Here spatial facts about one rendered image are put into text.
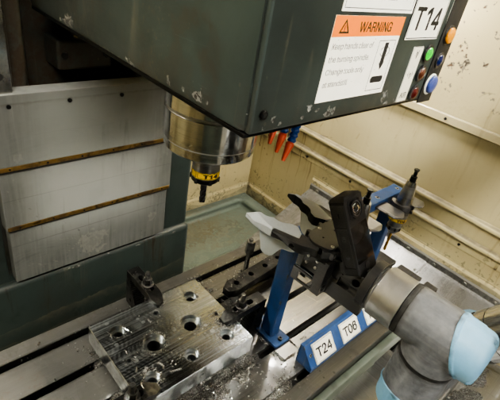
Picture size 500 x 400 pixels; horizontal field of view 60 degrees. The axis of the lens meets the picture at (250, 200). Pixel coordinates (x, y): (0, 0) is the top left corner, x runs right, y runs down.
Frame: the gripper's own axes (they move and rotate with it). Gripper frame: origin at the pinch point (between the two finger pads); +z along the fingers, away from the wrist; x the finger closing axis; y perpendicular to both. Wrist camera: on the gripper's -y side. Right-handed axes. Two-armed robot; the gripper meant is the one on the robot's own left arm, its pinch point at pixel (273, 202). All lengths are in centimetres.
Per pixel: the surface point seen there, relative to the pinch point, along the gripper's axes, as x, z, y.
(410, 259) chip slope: 96, -4, 58
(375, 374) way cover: 48, -19, 68
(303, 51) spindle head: -7.2, -3.5, -25.3
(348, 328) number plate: 37, -9, 48
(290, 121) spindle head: -6.8, -3.8, -16.9
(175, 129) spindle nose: -8.1, 15.7, -7.2
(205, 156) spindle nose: -5.8, 10.5, -4.4
